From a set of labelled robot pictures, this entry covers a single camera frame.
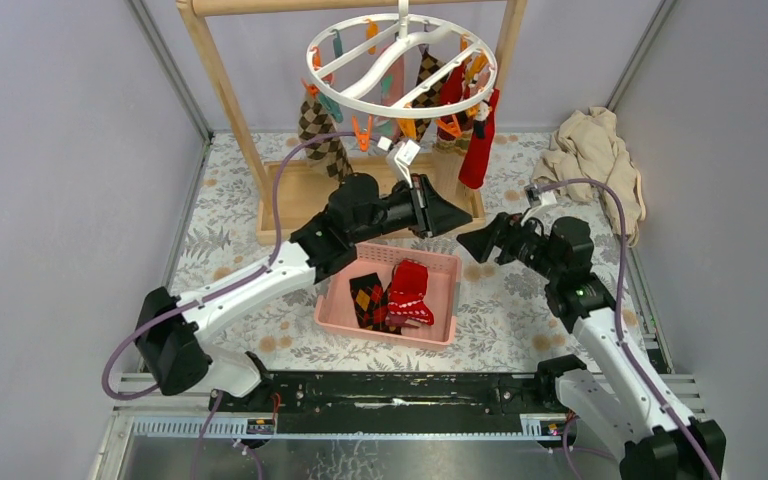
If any pink plastic basket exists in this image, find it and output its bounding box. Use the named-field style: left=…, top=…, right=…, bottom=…
left=314, top=243, right=462, bottom=351

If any plain red sock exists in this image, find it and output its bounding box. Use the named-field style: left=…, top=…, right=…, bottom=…
left=459, top=89, right=500, bottom=190

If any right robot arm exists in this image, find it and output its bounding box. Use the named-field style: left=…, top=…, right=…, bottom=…
left=457, top=213, right=726, bottom=479

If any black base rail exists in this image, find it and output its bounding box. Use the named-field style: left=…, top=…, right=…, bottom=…
left=209, top=371, right=570, bottom=435

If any white round clip hanger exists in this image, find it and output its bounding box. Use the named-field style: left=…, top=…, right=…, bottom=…
left=303, top=1, right=501, bottom=119

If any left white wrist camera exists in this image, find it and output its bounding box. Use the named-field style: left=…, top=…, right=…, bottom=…
left=376, top=137, right=421, bottom=188

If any black red yellow argyle sock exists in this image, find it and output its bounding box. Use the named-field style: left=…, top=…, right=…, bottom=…
left=349, top=273, right=401, bottom=335

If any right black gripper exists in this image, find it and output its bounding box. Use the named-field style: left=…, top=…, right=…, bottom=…
left=456, top=208, right=562, bottom=282

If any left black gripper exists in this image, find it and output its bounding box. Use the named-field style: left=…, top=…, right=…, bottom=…
left=348, top=173, right=471, bottom=245

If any floral table mat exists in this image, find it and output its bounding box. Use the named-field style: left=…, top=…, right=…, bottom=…
left=150, top=130, right=654, bottom=374

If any pink sock rear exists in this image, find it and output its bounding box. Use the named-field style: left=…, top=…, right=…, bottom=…
left=375, top=57, right=405, bottom=138

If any red white patterned sock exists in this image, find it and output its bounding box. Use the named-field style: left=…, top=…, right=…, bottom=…
left=387, top=259, right=435, bottom=326

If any wooden hanger rack frame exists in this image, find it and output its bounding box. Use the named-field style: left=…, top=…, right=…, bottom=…
left=176, top=0, right=528, bottom=245

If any brown beige argyle sock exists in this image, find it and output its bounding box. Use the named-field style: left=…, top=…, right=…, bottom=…
left=297, top=95, right=355, bottom=183

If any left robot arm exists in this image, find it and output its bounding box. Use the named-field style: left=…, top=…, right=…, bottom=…
left=133, top=173, right=472, bottom=411

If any beige purple striped sock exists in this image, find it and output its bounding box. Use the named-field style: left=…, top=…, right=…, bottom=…
left=385, top=315, right=425, bottom=331

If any brown argyle sock rear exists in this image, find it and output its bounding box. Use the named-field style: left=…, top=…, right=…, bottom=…
left=410, top=49, right=448, bottom=142

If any beige crumpled cloth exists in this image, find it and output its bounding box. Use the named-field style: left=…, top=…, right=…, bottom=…
left=532, top=107, right=647, bottom=247

